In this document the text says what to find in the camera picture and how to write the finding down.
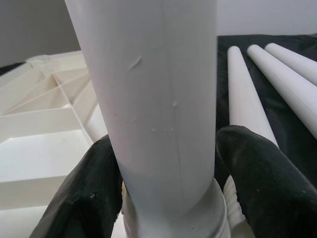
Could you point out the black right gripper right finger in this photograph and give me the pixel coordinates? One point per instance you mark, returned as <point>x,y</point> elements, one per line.
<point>272,193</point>

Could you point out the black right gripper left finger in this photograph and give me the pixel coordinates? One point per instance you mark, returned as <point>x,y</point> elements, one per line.
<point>81,198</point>

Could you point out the white plastic table top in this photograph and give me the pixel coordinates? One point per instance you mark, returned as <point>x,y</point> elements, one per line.
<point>37,148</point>

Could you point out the white plastic table leg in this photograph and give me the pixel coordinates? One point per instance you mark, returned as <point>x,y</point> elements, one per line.
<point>244,99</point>
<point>153,99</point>
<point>297,62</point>
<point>284,86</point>

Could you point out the black cloth table cover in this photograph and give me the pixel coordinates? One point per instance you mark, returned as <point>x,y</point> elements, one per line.
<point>242,39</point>

